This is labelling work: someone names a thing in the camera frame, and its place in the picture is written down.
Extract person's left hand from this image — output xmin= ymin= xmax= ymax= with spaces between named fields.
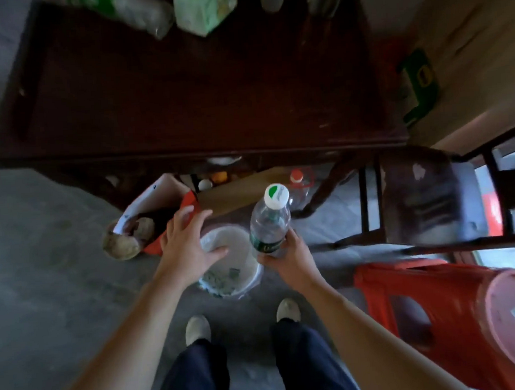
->
xmin=151 ymin=203 xmax=232 ymax=292

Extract person's right hand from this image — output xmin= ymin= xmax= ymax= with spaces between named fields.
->
xmin=255 ymin=226 xmax=328 ymax=296

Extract clear water bottle white cap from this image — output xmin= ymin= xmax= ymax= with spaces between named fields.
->
xmin=246 ymin=182 xmax=294 ymax=260

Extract person's right forearm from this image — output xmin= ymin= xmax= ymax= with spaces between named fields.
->
xmin=300 ymin=271 xmax=470 ymax=390

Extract person's left forearm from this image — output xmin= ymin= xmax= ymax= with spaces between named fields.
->
xmin=38 ymin=268 xmax=198 ymax=390

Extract red plastic bag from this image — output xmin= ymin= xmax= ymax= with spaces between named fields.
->
xmin=138 ymin=190 xmax=203 ymax=257

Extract white bin with plastic liner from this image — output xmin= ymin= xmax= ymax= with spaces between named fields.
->
xmin=194 ymin=222 xmax=266 ymax=299

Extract white paper sheet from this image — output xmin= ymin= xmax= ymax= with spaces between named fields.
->
xmin=109 ymin=171 xmax=195 ymax=235

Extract person's right beige shoe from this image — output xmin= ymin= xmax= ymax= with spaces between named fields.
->
xmin=275 ymin=297 xmax=302 ymax=324

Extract person's beige shoe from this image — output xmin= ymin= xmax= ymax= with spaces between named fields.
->
xmin=184 ymin=314 xmax=212 ymax=347
xmin=275 ymin=297 xmax=302 ymax=324

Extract brown cardboard sheet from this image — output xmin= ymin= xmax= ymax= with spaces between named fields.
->
xmin=195 ymin=166 xmax=295 ymax=219

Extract clear bottle orange cap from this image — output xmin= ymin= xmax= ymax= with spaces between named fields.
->
xmin=284 ymin=167 xmax=318 ymax=211

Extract person's left beige shoe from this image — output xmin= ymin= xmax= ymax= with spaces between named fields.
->
xmin=184 ymin=314 xmax=212 ymax=347

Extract dark blue trousers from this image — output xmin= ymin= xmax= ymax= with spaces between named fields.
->
xmin=148 ymin=315 xmax=362 ymax=390

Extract dark wooden table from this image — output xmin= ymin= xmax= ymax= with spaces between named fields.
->
xmin=0 ymin=0 xmax=414 ymax=218

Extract dark wooden chair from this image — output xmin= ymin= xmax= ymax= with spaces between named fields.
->
xmin=288 ymin=118 xmax=515 ymax=263

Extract red plastic stool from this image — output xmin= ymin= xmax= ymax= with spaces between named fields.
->
xmin=353 ymin=253 xmax=515 ymax=390

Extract green tissue packet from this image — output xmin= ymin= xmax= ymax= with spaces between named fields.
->
xmin=173 ymin=0 xmax=242 ymax=39

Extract clear plastic bottle green label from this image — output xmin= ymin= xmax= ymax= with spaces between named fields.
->
xmin=67 ymin=0 xmax=177 ymax=45

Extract green and yellow box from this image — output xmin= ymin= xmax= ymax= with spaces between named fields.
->
xmin=396 ymin=48 xmax=443 ymax=128

